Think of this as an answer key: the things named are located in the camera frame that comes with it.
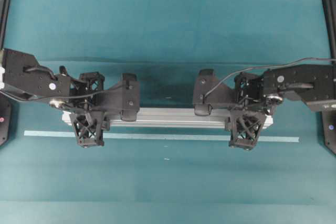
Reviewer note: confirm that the black frame post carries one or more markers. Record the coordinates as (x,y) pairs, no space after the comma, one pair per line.
(4,9)
(329,13)

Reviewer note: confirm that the black left frame post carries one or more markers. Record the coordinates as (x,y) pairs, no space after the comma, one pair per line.
(4,9)

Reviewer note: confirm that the teal table mat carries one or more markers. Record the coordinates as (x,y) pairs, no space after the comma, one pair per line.
(165,43)

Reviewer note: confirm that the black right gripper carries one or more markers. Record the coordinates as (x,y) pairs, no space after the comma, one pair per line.
(251,91)

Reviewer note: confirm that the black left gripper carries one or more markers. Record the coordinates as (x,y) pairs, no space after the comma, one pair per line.
(88,127)

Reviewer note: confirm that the silver aluminium extrusion rail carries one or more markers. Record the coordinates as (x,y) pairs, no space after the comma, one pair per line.
(175,118)

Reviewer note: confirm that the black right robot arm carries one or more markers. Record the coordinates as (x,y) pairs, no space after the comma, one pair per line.
(314,85)

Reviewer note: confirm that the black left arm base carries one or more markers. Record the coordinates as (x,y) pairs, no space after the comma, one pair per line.
(5,115)

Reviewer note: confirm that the light blue tape strip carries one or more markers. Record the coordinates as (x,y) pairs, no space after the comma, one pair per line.
(177,137)

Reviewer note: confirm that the black right frame post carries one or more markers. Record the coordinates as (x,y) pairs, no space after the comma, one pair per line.
(329,13)

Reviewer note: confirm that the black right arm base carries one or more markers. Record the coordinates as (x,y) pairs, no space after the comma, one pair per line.
(329,127)

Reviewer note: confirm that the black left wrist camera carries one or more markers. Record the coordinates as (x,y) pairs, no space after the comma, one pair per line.
(122,99)

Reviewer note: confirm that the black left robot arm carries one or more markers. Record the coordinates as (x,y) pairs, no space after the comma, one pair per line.
(23,79)

